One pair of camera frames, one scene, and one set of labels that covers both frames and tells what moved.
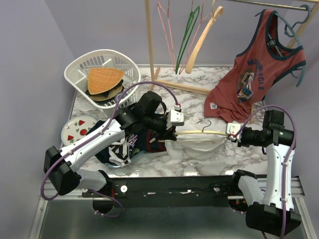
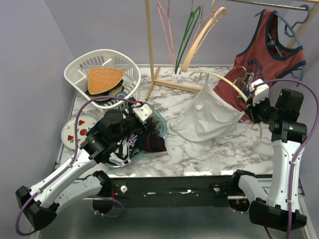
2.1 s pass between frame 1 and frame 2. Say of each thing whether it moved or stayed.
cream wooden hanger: moved
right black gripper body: moved
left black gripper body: moved
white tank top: moved
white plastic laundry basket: stayed
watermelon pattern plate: stayed
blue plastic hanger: stayed
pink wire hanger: stayed
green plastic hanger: stayed
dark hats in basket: stayed
